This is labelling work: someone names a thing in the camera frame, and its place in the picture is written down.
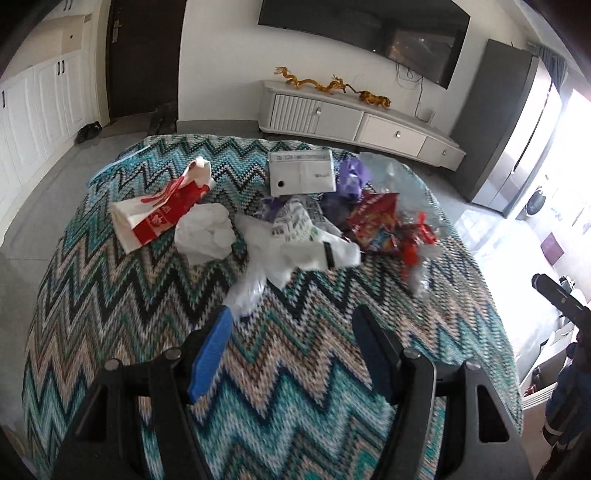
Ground short golden dragon figurine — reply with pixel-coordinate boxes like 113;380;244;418
358;90;392;110

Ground white television cabinet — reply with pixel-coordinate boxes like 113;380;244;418
257;79;466;172

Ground clear wrapper with red print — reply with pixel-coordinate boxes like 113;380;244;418
397;210;441;296

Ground purple wrapper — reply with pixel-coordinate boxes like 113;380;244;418
321;157;374;222

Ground clear plastic bag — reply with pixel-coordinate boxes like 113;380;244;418
359;151;439;217

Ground purple box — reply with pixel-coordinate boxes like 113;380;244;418
540;233;566;265

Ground pair of brown shoes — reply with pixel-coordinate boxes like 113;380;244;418
147;104;178;136

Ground long golden dragon figurine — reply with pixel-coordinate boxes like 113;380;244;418
274;67;355;96

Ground grey refrigerator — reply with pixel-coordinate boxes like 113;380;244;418
450;39;566;217

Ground grey curtain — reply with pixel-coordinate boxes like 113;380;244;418
538;44;570;93

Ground black television cable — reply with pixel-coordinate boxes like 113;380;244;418
396;62;424;118

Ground white tissue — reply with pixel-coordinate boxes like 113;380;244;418
174;203;235;266

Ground white washing machine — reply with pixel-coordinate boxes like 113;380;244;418
517;178;551;220

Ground teal zigzag knitted blanket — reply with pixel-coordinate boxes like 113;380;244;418
23;134;525;480

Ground white cardboard box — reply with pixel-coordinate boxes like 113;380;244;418
268;148;336;196

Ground pair of black shoes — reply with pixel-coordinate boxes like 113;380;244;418
75;121;103;144

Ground dark brown door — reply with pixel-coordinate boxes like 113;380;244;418
105;0;188;124

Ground red snack packet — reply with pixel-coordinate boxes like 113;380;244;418
345;191;402;254

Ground black wall television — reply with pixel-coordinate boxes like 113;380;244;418
257;0;472;90

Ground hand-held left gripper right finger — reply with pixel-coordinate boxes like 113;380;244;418
352;305;539;480

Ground person's blue trouser leg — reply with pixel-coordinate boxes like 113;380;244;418
544;340;591;480

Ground white printed plastic bag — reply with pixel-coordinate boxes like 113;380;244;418
224;196;362;315

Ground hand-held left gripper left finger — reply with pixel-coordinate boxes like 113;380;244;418
53;305;234;480

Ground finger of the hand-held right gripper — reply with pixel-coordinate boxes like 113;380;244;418
531;273;591;334

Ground red and white paper bag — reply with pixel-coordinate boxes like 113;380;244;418
110;157;217;254

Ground white wall cabinets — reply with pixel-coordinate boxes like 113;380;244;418
0;0;112;232

